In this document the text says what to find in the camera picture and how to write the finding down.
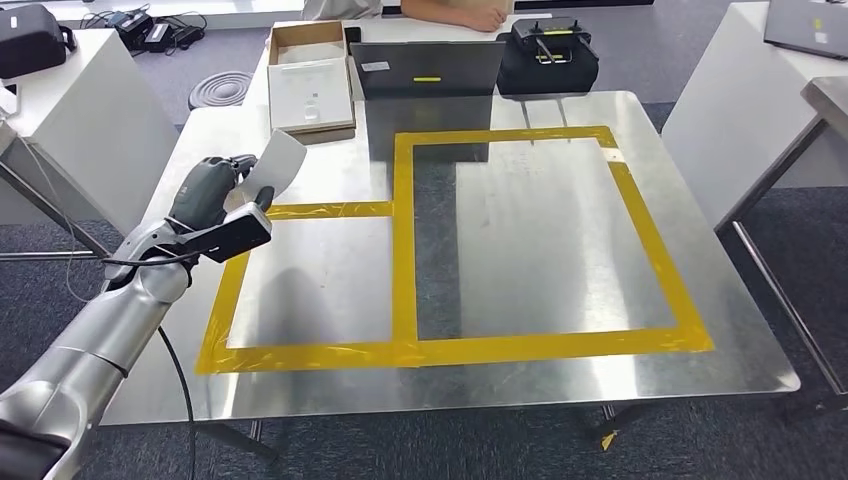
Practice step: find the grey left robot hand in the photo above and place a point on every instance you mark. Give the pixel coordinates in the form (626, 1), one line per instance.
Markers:
(205, 189)

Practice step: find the white tape patch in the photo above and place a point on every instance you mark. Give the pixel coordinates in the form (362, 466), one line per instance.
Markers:
(613, 154)

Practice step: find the open cardboard box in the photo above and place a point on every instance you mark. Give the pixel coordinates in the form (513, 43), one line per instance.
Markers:
(311, 93)

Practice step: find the yellow tape on workbench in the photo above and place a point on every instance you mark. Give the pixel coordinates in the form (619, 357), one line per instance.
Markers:
(404, 265)

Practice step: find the grey laptop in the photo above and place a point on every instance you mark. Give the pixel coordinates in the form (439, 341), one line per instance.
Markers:
(427, 66)
(805, 26)

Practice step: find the white table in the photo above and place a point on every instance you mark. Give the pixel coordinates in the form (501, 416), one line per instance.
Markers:
(255, 73)
(99, 106)
(735, 99)

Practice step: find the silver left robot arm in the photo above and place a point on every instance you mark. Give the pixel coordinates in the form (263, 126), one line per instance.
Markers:
(99, 338)

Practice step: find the small yellow tape piece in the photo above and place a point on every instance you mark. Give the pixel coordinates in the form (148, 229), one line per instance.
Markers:
(608, 440)

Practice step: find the black equipment case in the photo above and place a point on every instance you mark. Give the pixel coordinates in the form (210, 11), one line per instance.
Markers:
(546, 63)

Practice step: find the person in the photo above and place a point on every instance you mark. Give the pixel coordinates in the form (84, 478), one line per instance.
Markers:
(457, 13)

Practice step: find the black carrying bag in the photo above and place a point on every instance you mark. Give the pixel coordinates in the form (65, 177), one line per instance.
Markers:
(30, 40)

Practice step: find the grey round stool base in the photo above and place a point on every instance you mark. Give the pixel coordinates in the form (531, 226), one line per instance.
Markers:
(222, 89)

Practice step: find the white plastic shell part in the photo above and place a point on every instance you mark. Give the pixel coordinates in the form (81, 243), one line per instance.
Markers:
(278, 166)

